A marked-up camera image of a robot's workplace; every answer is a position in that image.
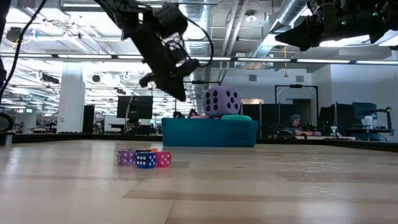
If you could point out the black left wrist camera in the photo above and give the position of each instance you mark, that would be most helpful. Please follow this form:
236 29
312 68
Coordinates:
171 18

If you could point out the black partition panel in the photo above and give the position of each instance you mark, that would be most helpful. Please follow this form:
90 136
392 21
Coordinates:
267 121

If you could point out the large purple foam die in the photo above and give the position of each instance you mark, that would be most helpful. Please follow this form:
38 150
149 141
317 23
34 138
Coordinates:
221 113

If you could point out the blue plastic tray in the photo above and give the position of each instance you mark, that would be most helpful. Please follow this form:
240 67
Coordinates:
208 133

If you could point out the small blue translucent die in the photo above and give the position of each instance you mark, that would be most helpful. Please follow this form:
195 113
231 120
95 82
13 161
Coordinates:
145 160

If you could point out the small white desk gadget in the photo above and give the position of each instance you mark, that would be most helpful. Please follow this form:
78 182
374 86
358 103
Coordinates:
333 130

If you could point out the silver ceiling duct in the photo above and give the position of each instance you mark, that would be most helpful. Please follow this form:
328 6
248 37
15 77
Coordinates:
199 37
289 12

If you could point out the small purple translucent die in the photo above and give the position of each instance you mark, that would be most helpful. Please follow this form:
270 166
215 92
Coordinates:
126 157

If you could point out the black desk monitor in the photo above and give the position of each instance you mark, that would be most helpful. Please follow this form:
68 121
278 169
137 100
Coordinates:
328 121
365 109
344 118

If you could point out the large teal foam die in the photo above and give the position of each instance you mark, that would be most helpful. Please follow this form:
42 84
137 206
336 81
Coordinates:
236 118

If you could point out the white cup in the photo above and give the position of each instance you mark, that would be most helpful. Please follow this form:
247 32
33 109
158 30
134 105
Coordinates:
367 122

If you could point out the white round pillar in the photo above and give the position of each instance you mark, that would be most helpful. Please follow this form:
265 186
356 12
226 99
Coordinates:
71 102

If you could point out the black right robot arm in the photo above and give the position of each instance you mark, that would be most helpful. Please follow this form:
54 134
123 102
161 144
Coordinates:
391 18

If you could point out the round ceiling fixture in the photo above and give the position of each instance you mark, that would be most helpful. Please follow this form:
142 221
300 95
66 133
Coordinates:
251 17

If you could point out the black office desk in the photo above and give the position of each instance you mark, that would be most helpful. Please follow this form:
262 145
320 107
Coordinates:
373 130

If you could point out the silver metal post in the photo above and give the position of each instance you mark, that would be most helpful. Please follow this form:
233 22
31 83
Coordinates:
9 138

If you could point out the black hanging ceiling camera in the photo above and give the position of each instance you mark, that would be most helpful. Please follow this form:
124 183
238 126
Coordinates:
14 34

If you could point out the black office monitor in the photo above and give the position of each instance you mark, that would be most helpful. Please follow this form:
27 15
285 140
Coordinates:
144 107

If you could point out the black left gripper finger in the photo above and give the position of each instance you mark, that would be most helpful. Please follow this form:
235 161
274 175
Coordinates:
179 87
168 87

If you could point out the small orange translucent die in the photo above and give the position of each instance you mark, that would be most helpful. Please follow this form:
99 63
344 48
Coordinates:
151 150

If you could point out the white low cabinet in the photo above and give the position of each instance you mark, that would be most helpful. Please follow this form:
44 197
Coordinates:
112 123

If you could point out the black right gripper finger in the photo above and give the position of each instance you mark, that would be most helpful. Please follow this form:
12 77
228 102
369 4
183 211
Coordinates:
304 31
311 43

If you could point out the ceiling light strip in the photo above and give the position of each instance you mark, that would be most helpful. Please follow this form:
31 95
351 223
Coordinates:
264 59
376 62
34 55
323 61
84 56

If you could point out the wall vent grille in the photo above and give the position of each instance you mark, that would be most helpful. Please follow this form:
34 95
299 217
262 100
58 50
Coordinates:
299 78
252 78

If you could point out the black tall cabinet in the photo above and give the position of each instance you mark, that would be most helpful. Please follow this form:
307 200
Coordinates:
88 119

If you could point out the small pink translucent die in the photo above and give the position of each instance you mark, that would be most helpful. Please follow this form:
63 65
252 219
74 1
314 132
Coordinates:
163 159

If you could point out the person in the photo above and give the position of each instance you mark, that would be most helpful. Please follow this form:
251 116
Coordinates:
295 119
178 115
193 113

